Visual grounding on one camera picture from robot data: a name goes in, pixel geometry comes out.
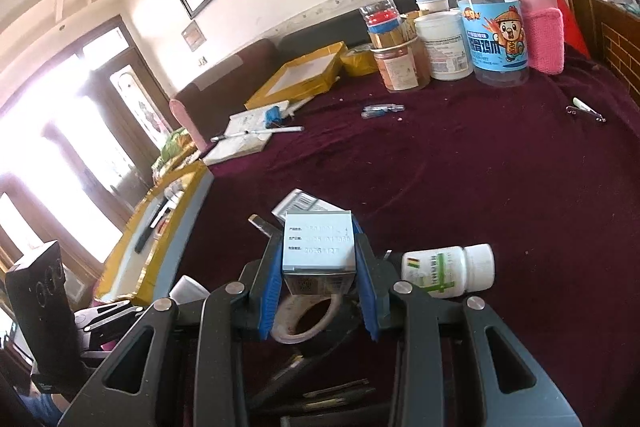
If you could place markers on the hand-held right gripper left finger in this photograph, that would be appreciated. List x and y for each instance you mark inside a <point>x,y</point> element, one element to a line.
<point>270,297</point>

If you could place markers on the yellow taped box lid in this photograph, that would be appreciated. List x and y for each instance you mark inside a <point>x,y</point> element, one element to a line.
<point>300,74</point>

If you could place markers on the white pill bottle green label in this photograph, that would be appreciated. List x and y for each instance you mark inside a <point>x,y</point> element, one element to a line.
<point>440,269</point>

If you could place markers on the wooden glass door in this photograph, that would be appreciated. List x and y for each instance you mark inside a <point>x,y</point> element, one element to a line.
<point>135,97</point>

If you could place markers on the nail clipper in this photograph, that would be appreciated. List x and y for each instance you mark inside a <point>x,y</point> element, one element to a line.
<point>587,111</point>

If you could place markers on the colourful cloth pile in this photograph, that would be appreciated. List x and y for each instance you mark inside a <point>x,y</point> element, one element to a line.
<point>172,152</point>

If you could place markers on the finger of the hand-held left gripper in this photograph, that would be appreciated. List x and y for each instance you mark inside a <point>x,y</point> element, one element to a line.
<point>107,311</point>

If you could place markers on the small blue block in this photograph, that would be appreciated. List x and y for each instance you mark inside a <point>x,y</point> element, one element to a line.
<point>272,114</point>

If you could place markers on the clear bottle red label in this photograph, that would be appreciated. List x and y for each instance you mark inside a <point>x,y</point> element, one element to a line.
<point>382,14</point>

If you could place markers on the person's blue trousers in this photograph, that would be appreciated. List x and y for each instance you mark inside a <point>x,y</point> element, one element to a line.
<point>40,409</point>

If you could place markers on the small metal tool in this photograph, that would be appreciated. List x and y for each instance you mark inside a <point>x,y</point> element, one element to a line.
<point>260,224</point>

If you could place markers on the white plastic tub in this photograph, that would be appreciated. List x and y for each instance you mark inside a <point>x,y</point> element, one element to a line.
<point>442,49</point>

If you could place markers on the black pen with white clip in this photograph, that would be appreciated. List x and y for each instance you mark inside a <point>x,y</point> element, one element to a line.
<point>220,138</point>

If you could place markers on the white labelled bottle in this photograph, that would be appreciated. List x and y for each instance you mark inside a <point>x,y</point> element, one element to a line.
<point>187,289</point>

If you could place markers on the maroon armchair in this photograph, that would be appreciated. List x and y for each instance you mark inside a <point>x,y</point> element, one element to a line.
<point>225,77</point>

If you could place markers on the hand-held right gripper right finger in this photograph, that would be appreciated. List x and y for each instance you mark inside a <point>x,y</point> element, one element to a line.
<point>367,302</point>

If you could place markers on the small wall frame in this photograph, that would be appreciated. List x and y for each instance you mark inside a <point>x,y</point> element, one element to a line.
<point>194,34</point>

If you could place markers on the pink sleeved bottle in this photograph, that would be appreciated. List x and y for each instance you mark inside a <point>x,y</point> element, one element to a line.
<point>540,32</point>

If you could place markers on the black marker pen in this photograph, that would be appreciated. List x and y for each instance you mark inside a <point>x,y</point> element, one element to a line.
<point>150,227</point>

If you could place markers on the yellow taped cardboard box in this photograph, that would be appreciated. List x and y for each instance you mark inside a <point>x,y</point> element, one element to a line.
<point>190,217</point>

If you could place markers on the clear blue lighter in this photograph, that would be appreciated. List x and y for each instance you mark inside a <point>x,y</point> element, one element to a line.
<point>382,109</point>

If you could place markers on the barcode medicine box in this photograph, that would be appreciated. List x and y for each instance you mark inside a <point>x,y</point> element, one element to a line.
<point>300,204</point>

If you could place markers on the black sofa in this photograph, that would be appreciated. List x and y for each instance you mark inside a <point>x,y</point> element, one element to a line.
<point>325,27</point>

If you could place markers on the wooden cabinet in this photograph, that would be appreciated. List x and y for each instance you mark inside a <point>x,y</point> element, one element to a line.
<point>615,22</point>

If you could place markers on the black tape roll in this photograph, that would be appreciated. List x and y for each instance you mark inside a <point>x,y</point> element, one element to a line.
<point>300,322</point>

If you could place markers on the small pale medicine box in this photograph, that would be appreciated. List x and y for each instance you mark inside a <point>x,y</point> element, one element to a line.
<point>317,247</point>

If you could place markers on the clear jar cartoon label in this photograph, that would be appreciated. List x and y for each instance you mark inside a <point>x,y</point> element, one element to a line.
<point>492,37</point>

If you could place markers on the orange jar with sticks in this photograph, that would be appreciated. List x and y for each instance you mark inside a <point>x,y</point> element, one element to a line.
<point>400,67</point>

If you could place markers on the stack of white papers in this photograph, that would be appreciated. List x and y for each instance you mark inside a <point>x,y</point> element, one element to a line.
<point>240,142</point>

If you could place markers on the light switch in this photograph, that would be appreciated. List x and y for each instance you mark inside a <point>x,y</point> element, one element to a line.
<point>202,60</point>

